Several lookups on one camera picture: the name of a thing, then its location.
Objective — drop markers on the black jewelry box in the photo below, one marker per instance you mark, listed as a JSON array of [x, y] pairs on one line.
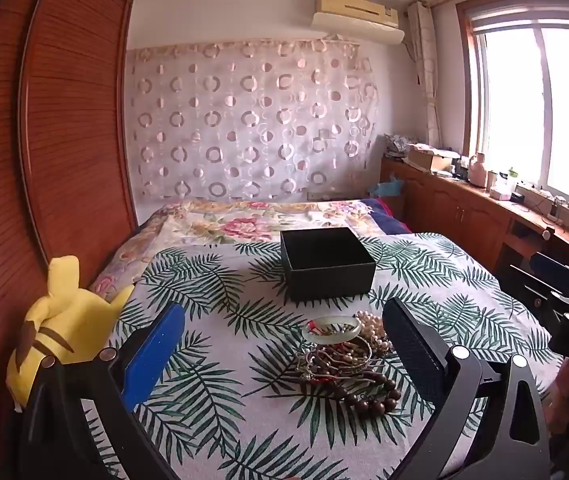
[[327, 265]]

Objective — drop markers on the yellow plush toy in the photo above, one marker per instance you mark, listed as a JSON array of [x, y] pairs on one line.
[[59, 310]]

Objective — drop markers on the wall air conditioner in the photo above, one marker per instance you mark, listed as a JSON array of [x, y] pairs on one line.
[[354, 17]]

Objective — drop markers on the floral blanket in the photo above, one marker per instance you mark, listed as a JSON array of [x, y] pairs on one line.
[[204, 225]]

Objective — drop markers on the silver metal bangle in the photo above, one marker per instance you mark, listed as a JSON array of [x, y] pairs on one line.
[[349, 357]]

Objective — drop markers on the cardboard box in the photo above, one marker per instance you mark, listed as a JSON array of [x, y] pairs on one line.
[[429, 159]]

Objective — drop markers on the pale window curtain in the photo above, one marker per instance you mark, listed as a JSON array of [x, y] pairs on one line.
[[427, 70]]

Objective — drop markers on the green-capped bottle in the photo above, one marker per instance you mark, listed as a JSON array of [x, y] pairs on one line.
[[513, 175]]

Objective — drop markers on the leaf-print blanket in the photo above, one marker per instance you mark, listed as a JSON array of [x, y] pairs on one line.
[[244, 385]]

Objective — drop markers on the navy and red blanket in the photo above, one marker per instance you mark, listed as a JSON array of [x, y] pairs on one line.
[[389, 217]]

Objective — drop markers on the wooden-framed window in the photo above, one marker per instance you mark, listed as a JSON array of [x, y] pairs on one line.
[[539, 100]]

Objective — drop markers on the wooden cabinet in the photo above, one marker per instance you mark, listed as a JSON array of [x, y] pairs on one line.
[[454, 210]]

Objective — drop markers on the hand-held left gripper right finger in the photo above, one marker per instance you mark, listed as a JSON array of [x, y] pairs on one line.
[[414, 350]]

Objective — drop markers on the blue plastic bag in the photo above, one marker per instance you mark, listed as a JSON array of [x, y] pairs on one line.
[[387, 189]]

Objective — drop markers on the wooden wardrobe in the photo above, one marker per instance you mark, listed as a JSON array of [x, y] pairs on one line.
[[39, 135]]

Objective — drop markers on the pale green jade bangle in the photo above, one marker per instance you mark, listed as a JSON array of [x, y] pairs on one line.
[[314, 336]]

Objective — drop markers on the pile of patterned papers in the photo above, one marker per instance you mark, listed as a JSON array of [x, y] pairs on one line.
[[397, 145]]

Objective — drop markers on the pink kettle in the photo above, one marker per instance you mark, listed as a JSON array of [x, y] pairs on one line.
[[477, 172]]

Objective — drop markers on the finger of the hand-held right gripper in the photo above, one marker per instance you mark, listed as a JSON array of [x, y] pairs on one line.
[[552, 263], [532, 285]]

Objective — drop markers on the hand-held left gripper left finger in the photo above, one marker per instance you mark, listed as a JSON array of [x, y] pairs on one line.
[[157, 355]]

